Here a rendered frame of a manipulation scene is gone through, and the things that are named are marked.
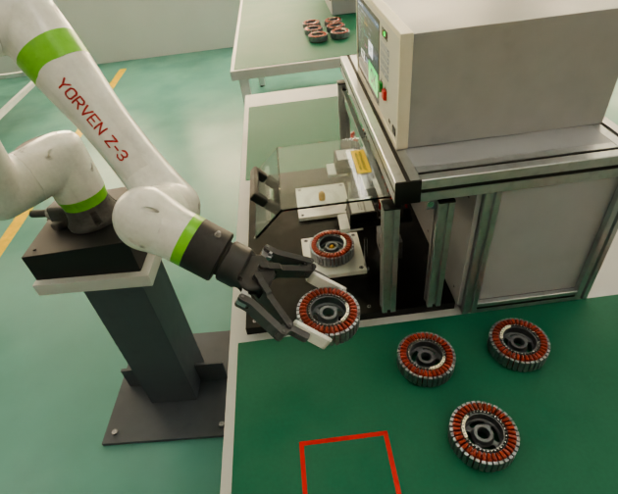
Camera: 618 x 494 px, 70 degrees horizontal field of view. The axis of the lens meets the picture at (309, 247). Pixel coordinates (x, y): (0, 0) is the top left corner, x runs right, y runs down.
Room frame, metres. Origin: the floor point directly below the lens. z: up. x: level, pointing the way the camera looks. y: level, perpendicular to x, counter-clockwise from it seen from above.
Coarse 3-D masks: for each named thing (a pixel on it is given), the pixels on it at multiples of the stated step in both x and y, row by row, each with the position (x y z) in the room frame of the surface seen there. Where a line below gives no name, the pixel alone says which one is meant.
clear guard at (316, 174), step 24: (312, 144) 0.90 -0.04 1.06; (336, 144) 0.88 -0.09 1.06; (360, 144) 0.87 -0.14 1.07; (264, 168) 0.88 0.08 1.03; (288, 168) 0.81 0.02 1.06; (312, 168) 0.80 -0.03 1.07; (336, 168) 0.78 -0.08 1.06; (264, 192) 0.78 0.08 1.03; (288, 192) 0.72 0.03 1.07; (312, 192) 0.71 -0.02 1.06; (336, 192) 0.70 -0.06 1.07; (360, 192) 0.69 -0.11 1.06; (384, 192) 0.68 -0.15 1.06; (264, 216) 0.70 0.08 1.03
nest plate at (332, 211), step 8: (312, 208) 1.05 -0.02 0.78; (320, 208) 1.05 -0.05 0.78; (328, 208) 1.04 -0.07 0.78; (336, 208) 1.04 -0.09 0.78; (344, 208) 1.03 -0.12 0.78; (304, 216) 1.02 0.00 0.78; (312, 216) 1.01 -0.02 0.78; (320, 216) 1.01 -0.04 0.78; (328, 216) 1.01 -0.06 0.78; (336, 216) 1.01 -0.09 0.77
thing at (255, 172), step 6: (258, 168) 0.83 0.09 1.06; (252, 174) 0.81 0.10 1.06; (258, 174) 0.81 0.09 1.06; (264, 174) 0.82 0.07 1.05; (252, 180) 0.78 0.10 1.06; (258, 180) 0.79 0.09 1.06; (264, 180) 0.82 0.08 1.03; (252, 186) 0.76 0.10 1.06; (258, 186) 0.76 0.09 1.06; (252, 192) 0.74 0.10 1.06; (258, 192) 0.74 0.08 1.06; (252, 198) 0.73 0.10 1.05; (258, 198) 0.73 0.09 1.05; (264, 198) 0.73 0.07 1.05; (258, 204) 0.73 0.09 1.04; (264, 204) 0.73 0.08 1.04
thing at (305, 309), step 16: (320, 288) 0.57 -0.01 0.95; (336, 288) 0.57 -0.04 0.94; (304, 304) 0.53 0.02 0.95; (320, 304) 0.55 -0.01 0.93; (336, 304) 0.54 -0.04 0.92; (352, 304) 0.53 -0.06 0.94; (304, 320) 0.50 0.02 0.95; (320, 320) 0.51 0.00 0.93; (336, 320) 0.51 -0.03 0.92; (352, 320) 0.49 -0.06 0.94; (336, 336) 0.46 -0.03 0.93; (352, 336) 0.48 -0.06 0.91
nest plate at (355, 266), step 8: (352, 232) 0.92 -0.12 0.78; (304, 240) 0.91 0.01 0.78; (304, 248) 0.88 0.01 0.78; (360, 248) 0.85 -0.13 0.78; (360, 256) 0.82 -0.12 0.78; (352, 264) 0.80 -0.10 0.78; (360, 264) 0.79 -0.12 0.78; (328, 272) 0.78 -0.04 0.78; (336, 272) 0.77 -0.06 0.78; (344, 272) 0.77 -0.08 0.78; (352, 272) 0.77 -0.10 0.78; (360, 272) 0.77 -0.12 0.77
